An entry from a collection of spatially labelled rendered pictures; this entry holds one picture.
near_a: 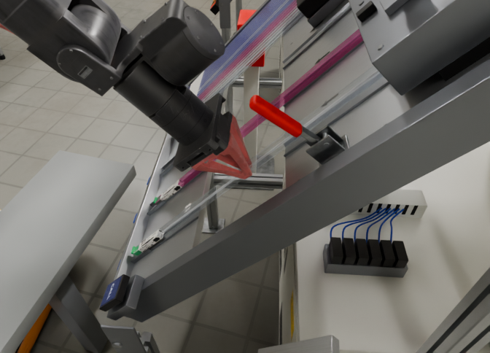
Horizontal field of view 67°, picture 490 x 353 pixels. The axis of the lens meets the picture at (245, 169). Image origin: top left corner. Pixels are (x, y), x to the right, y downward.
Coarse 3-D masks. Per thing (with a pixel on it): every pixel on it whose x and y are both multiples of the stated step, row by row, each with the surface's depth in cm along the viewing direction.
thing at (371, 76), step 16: (368, 80) 39; (336, 96) 42; (352, 96) 41; (320, 112) 43; (272, 144) 47; (288, 144) 46; (256, 160) 48; (208, 192) 55; (224, 192) 53; (192, 208) 56; (176, 224) 59
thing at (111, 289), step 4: (120, 276) 54; (116, 280) 55; (112, 284) 55; (116, 284) 54; (108, 288) 56; (112, 288) 54; (116, 288) 53; (108, 292) 55; (112, 292) 53; (104, 296) 55; (108, 296) 54; (112, 296) 53; (104, 300) 54; (108, 300) 53
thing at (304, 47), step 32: (288, 32) 70; (320, 32) 59; (352, 32) 50; (288, 64) 61; (352, 64) 46; (320, 96) 47; (384, 96) 37; (416, 96) 34; (320, 128) 43; (352, 128) 39; (288, 160) 45
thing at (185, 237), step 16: (224, 96) 80; (176, 144) 87; (176, 176) 74; (208, 176) 63; (160, 192) 77; (176, 192) 69; (192, 192) 63; (160, 208) 71; (176, 208) 65; (160, 224) 67; (192, 224) 56; (160, 240) 63; (176, 240) 58; (192, 240) 53; (144, 256) 64; (160, 256) 59; (176, 256) 54; (144, 272) 60
